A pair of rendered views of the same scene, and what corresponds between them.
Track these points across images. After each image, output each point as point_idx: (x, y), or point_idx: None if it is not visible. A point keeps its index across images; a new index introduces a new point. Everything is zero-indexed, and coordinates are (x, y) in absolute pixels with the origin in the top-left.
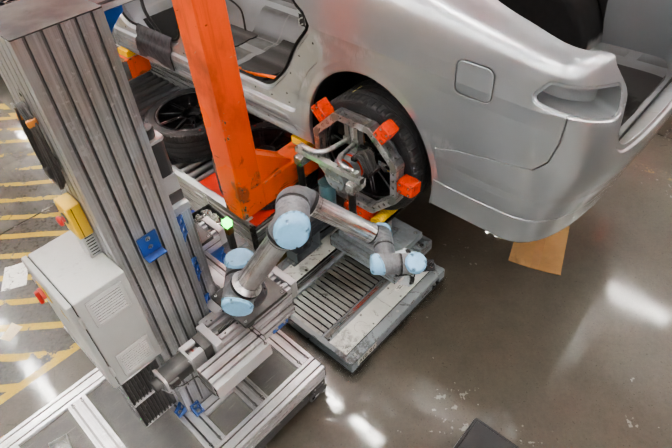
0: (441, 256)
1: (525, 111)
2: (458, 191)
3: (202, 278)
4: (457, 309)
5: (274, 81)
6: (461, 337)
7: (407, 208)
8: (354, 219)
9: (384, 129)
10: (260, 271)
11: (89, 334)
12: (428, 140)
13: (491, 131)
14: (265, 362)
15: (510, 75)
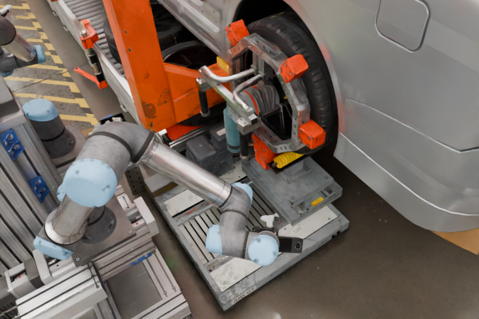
0: (351, 205)
1: (465, 71)
2: (365, 153)
3: (54, 198)
4: (352, 267)
5: None
6: (348, 300)
7: (331, 147)
8: (197, 176)
9: (289, 65)
10: (67, 220)
11: None
12: (338, 87)
13: (413, 90)
14: (135, 283)
15: (452, 15)
